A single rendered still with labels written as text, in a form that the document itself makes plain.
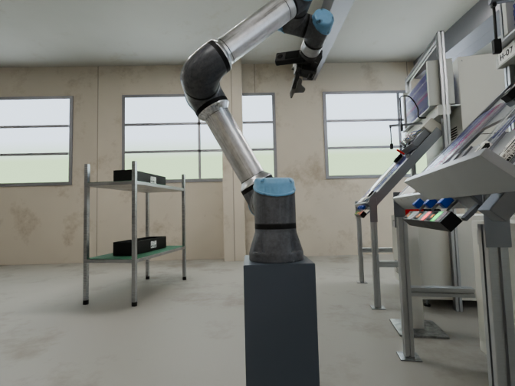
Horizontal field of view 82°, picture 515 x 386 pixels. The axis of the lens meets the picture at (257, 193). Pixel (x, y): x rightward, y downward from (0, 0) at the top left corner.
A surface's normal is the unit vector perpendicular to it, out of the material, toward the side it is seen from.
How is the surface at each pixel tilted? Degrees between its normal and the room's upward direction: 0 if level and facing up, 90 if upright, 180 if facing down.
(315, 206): 90
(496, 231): 90
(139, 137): 90
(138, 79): 90
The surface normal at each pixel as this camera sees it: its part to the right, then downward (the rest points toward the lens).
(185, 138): 0.02, -0.07
